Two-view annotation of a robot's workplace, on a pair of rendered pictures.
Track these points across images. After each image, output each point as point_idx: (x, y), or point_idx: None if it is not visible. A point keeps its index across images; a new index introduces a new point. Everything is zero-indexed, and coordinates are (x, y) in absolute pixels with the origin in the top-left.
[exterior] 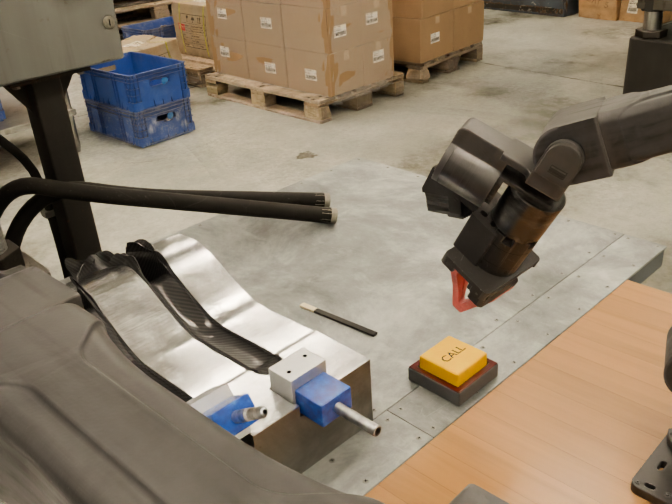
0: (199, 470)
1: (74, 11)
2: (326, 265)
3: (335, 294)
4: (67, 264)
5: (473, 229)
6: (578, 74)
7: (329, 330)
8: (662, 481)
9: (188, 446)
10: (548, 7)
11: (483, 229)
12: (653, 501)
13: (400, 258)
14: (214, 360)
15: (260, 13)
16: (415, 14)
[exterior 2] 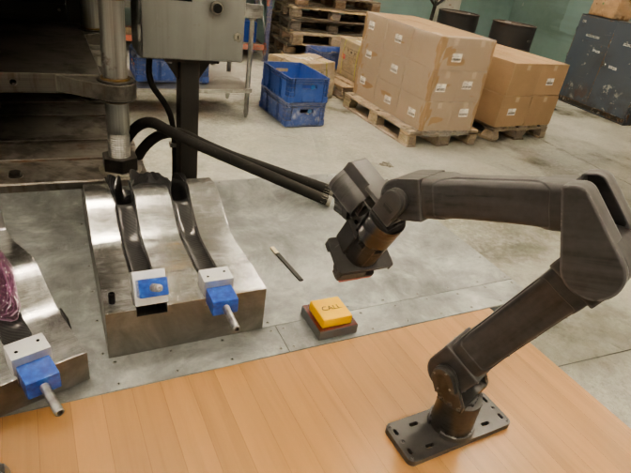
0: None
1: (217, 24)
2: (303, 229)
3: (296, 249)
4: (130, 173)
5: (346, 229)
6: (609, 169)
7: (276, 267)
8: (406, 433)
9: None
10: (612, 114)
11: (350, 231)
12: (392, 442)
13: None
14: (181, 256)
15: (392, 61)
16: (501, 91)
